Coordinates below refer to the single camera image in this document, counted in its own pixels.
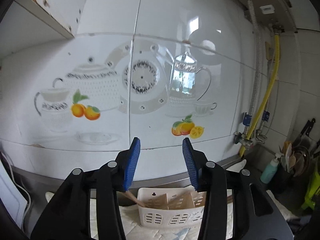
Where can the black utensil crock with spoons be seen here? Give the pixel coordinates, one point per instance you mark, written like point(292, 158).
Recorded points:
point(296, 154)

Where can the white plastic utensil holder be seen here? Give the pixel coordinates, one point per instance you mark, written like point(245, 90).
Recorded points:
point(171, 206)

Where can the white quilted mat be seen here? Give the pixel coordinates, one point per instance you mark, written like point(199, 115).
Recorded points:
point(134, 230)

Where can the teal spray bottle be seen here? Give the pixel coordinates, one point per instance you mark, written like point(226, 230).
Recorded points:
point(270, 169)

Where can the white microwave oven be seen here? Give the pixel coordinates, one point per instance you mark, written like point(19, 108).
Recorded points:
point(16, 198)

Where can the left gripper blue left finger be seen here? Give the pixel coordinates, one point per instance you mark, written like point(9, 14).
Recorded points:
point(126, 166)

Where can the water heater unit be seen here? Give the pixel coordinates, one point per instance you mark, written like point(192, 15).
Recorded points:
point(274, 14)

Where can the lime green dish rack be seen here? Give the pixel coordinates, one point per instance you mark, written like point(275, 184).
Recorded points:
point(311, 198)

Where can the wooden chopstick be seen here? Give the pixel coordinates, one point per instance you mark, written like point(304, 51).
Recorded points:
point(132, 197)

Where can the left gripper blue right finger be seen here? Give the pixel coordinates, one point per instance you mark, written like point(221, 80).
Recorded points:
point(195, 162)

